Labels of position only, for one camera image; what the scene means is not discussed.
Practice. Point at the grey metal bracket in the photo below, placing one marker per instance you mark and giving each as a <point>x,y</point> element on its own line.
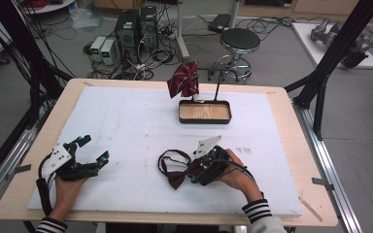
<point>22,168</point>
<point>320,182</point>

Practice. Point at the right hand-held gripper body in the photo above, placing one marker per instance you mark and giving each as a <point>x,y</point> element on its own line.
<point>215,165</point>

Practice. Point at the person's left hand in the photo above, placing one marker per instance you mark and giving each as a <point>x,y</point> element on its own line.
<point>65,195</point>

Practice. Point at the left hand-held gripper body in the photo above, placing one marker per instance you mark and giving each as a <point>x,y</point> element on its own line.
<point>58,158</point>

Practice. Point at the black computer tower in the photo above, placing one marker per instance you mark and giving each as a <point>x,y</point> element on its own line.
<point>127,35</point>
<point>149,29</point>

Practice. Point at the round white table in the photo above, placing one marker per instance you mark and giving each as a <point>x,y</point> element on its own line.
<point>51,7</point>

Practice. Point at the black metal frame column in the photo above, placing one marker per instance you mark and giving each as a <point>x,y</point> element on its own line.
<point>343,42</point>
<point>16,35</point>

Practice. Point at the thin wooden stick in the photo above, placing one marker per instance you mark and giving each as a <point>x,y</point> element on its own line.
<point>311,209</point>

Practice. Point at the white floor board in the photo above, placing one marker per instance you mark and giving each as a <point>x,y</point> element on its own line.
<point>311,48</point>

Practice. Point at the black flat box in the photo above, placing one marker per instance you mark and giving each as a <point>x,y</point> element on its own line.
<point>219,23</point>

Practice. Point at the person's right hand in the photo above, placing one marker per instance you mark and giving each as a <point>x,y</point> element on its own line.
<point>239,181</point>

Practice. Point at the black stand with wooden tray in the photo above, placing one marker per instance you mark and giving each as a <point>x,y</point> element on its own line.
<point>204,111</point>

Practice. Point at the white power supply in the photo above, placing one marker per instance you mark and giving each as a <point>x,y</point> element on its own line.
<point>97,45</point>
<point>108,51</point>

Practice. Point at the black round stool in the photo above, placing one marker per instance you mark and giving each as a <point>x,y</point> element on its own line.
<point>239,39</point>

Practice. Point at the plain dark red bow tie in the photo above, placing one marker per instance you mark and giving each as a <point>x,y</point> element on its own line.
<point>178,178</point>

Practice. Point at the white foam board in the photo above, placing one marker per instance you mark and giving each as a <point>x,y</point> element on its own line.
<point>136,129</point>

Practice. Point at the aluminium rail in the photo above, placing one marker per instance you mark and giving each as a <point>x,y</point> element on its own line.
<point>0,181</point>
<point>333,181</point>

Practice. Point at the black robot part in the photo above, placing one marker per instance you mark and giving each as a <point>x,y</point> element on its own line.
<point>354,59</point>

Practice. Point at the clear plastic bag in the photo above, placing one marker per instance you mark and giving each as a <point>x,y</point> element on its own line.
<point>84,19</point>

